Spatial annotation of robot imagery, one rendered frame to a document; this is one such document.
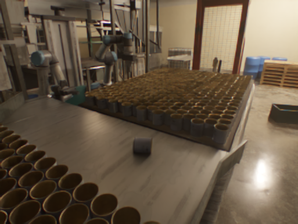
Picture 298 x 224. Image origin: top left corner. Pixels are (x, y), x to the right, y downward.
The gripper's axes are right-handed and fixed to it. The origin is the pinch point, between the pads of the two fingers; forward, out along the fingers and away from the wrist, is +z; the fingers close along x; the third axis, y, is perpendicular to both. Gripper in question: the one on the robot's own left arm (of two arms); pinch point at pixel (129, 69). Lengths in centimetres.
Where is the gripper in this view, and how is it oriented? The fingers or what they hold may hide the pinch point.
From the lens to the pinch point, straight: 166.0
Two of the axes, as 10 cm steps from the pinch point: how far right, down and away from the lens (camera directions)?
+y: 5.5, -3.5, 7.6
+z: 0.2, 9.1, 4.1
